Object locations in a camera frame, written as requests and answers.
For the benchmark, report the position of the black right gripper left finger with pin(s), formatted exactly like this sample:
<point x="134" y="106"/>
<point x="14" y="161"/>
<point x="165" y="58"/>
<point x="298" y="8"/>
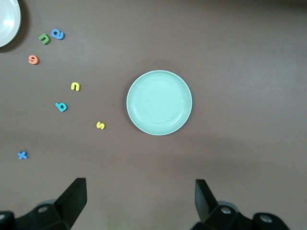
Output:
<point x="72" y="201"/>

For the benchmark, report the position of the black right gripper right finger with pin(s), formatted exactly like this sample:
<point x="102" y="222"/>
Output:
<point x="206" y="203"/>

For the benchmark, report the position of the yellow foam letter s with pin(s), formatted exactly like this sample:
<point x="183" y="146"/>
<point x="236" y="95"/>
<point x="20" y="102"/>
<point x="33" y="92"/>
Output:
<point x="100" y="125"/>

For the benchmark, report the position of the teal foam letter b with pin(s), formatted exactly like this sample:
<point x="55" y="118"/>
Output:
<point x="58" y="105"/>

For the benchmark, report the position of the yellow foam letter n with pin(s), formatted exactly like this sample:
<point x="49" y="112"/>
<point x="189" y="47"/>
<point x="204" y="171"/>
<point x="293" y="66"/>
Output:
<point x="74" y="83"/>

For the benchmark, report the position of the blue foam letter x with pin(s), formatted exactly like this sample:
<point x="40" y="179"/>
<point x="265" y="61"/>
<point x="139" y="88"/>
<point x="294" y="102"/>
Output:
<point x="22" y="155"/>

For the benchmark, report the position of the pale green plate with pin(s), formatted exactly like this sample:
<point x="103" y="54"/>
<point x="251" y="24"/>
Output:
<point x="159" y="103"/>

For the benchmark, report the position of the orange foam letter e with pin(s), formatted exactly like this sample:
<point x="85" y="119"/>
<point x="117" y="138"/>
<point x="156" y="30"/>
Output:
<point x="36" y="61"/>

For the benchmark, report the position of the brown table mat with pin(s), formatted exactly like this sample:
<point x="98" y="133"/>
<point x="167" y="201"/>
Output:
<point x="216" y="48"/>

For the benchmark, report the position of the blue foam letter a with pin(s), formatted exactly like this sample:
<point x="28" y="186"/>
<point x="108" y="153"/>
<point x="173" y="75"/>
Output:
<point x="62" y="36"/>

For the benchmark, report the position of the green foam letter u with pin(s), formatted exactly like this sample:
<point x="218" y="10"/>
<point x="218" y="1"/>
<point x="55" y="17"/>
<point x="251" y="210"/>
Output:
<point x="42" y="36"/>

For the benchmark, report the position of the pale beige plate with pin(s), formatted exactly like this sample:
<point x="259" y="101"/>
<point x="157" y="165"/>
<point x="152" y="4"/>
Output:
<point x="7" y="21"/>

